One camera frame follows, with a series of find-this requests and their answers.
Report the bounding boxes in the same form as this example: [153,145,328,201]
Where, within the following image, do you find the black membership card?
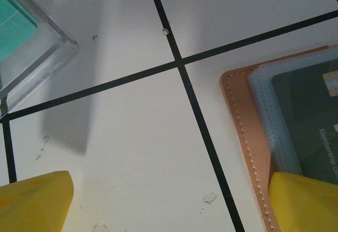
[271,63,338,184]

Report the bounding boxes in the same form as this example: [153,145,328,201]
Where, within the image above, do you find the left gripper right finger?
[268,172,338,232]

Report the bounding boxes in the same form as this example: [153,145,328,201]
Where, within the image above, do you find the teal card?
[0,0,38,63]

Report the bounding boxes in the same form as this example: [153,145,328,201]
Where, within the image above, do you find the tan leather card holder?
[219,44,338,232]

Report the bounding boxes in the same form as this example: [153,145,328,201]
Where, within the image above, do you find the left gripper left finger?
[0,170,74,232]

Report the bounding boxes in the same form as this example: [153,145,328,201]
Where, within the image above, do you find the clear acrylic card box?
[0,0,79,120]

